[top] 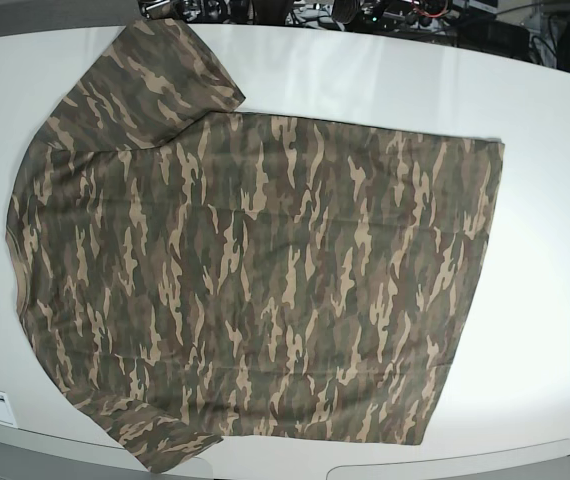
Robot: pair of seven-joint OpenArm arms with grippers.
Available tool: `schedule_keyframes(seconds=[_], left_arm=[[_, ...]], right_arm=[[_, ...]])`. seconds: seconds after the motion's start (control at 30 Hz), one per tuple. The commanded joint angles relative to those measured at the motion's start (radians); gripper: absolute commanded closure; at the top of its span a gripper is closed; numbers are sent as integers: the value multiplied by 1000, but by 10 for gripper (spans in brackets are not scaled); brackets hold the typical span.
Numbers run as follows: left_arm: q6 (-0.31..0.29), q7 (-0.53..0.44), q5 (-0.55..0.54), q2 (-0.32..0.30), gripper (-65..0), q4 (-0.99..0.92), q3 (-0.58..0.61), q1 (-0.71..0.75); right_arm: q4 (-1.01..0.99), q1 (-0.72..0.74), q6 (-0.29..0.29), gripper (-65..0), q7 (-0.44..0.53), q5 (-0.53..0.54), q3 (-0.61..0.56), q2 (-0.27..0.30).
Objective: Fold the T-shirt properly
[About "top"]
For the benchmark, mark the camouflage T-shirt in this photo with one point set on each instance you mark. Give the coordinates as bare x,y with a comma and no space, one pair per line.
187,271

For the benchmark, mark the black equipment with cables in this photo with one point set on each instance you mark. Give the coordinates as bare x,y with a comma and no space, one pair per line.
533,31

